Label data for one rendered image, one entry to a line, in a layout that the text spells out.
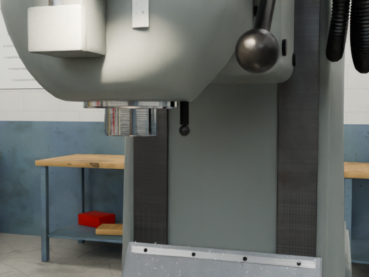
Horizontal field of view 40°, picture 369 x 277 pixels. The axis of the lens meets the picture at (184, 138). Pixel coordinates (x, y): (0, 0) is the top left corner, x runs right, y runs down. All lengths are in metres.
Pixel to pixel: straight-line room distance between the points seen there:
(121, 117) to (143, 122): 0.02
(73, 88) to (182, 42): 0.09
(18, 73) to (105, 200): 1.62
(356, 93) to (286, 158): 3.85
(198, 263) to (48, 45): 0.56
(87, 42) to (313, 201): 0.53
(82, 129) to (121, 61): 4.86
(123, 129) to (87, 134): 4.77
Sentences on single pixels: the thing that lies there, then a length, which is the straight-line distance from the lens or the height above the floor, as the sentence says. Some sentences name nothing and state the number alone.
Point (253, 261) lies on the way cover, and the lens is 0.83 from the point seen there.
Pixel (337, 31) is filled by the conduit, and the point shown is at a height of 1.40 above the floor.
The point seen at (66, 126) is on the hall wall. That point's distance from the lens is 5.32.
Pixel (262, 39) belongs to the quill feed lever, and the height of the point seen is 1.35.
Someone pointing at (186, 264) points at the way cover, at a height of 1.06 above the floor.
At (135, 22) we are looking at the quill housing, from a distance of 0.37.
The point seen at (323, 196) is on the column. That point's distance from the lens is 0.81.
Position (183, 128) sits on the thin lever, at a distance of 0.44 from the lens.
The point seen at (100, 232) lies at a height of 0.26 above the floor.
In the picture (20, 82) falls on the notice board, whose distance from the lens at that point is 5.62.
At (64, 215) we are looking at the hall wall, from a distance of 5.44.
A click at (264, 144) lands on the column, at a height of 1.25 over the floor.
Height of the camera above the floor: 1.30
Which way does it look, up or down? 3 degrees down
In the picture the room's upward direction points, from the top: straight up
